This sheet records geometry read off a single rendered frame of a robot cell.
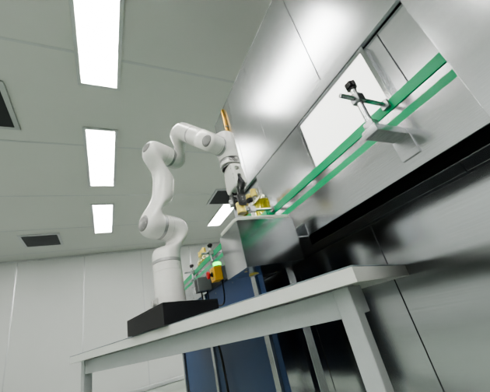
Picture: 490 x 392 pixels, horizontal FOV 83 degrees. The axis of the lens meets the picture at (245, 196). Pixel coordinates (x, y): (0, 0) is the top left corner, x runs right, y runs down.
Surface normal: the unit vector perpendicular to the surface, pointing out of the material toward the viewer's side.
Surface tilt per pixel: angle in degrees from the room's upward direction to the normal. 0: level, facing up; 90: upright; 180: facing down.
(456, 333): 90
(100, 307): 90
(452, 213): 90
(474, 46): 90
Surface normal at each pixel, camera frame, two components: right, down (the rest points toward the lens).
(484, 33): -0.89, 0.01
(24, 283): 0.40, -0.47
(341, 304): -0.66, -0.18
